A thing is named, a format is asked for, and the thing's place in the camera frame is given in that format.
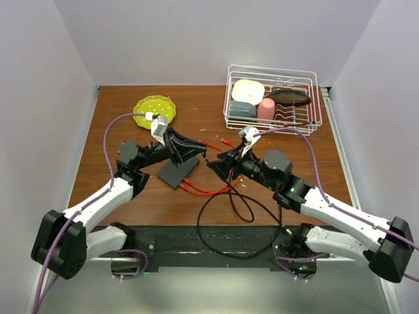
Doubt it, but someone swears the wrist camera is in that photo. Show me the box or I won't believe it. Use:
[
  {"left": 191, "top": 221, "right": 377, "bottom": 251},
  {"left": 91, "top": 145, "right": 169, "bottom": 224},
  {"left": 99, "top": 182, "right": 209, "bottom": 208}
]
[
  {"left": 238, "top": 126, "right": 261, "bottom": 157},
  {"left": 151, "top": 114, "right": 168, "bottom": 145}
]

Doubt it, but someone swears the cream square bowl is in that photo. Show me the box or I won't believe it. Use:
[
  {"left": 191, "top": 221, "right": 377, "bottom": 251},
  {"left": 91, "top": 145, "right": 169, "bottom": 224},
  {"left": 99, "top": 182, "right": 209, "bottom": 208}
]
[{"left": 231, "top": 79, "right": 264, "bottom": 105}]

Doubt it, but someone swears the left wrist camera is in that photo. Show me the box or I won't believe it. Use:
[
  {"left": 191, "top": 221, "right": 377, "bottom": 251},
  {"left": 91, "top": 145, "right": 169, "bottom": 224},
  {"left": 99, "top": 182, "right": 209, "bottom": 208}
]
[{"left": 151, "top": 114, "right": 168, "bottom": 145}]

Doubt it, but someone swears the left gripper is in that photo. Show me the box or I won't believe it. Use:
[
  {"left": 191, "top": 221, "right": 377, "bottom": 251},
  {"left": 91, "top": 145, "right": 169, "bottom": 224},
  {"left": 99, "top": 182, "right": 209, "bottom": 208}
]
[{"left": 137, "top": 128, "right": 206, "bottom": 170}]

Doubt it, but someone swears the dark brown plate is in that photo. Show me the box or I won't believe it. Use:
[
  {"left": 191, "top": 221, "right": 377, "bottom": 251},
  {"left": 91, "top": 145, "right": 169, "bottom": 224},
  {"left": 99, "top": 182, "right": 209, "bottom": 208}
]
[{"left": 266, "top": 89, "right": 312, "bottom": 107}]

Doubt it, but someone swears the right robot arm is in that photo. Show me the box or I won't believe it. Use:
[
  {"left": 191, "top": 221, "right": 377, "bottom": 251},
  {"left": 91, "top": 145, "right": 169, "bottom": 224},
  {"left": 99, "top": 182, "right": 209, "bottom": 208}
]
[{"left": 207, "top": 148, "right": 414, "bottom": 283}]

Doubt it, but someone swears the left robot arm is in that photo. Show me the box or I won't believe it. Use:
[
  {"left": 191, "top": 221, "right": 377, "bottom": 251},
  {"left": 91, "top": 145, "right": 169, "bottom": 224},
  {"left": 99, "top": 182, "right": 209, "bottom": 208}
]
[{"left": 31, "top": 127, "right": 206, "bottom": 279}]

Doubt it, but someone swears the black network switch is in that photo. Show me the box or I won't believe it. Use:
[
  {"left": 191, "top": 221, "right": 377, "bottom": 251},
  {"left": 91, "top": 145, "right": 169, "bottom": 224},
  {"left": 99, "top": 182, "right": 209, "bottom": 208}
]
[{"left": 156, "top": 157, "right": 200, "bottom": 190}]

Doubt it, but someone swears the yellow-green plate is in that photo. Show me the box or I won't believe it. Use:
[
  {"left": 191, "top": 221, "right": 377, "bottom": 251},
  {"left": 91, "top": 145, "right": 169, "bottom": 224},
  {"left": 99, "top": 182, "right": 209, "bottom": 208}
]
[{"left": 133, "top": 96, "right": 176, "bottom": 124}]

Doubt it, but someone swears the aluminium frame rail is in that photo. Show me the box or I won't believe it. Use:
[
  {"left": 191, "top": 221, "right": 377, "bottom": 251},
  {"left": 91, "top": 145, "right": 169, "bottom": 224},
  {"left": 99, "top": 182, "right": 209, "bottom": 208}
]
[{"left": 320, "top": 88, "right": 402, "bottom": 313}]

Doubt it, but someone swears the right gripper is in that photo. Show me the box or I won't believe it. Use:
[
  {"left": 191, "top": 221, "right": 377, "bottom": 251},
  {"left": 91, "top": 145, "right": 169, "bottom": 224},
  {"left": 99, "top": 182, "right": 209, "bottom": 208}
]
[{"left": 206, "top": 141, "right": 277, "bottom": 190}]

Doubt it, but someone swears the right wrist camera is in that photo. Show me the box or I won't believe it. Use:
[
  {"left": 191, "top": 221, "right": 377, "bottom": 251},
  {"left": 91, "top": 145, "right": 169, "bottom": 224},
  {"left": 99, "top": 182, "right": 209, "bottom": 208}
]
[{"left": 238, "top": 126, "right": 261, "bottom": 157}]

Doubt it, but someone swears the pink cup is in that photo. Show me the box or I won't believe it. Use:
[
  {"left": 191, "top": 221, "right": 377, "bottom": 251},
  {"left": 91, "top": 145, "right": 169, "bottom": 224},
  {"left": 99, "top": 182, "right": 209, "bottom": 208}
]
[{"left": 257, "top": 97, "right": 276, "bottom": 123}]

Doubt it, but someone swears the grey-green cup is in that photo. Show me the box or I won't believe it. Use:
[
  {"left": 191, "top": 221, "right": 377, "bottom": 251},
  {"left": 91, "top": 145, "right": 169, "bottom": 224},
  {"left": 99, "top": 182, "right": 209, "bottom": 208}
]
[{"left": 228, "top": 100, "right": 257, "bottom": 118}]

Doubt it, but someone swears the white wire dish rack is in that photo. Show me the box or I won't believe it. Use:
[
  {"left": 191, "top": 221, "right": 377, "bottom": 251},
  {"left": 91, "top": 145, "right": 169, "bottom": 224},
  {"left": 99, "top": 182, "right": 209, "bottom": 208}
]
[{"left": 223, "top": 65, "right": 323, "bottom": 135}]

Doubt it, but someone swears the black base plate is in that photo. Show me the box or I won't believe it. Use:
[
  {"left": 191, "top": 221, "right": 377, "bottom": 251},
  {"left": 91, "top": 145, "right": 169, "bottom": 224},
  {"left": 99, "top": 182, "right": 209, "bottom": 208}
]
[{"left": 132, "top": 225, "right": 311, "bottom": 272}]

